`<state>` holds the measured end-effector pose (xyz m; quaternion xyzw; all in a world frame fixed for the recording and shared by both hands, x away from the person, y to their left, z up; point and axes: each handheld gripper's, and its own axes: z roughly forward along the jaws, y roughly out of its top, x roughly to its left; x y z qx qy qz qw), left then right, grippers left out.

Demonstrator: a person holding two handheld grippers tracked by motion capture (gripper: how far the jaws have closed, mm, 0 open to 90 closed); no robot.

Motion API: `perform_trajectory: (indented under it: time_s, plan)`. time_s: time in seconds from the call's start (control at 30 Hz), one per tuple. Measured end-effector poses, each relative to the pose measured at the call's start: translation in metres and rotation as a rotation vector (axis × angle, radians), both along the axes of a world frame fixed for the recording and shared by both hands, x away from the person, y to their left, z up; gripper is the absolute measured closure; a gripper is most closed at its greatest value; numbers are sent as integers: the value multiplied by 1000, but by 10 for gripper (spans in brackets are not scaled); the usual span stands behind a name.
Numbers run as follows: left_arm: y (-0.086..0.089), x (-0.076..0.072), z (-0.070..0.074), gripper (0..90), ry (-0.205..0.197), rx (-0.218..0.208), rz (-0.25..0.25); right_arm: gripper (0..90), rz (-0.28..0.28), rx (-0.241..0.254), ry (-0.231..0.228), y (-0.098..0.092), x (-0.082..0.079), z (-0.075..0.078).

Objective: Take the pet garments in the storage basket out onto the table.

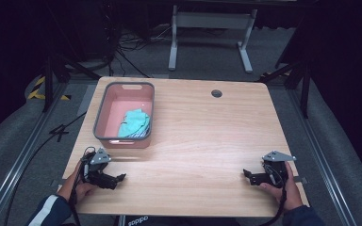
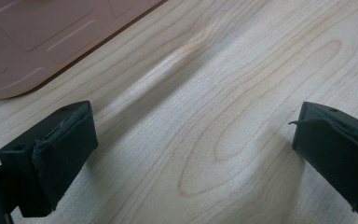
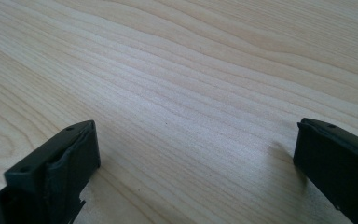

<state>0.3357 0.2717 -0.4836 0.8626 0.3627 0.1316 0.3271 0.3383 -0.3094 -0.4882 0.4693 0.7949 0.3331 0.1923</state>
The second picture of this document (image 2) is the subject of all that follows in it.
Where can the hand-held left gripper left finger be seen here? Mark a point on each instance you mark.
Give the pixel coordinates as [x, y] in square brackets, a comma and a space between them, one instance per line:
[52, 161]

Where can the pink plastic tray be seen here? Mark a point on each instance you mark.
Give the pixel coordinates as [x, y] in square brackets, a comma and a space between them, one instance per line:
[28, 40]

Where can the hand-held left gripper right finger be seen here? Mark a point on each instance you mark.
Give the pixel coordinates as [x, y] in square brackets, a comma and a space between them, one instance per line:
[338, 155]

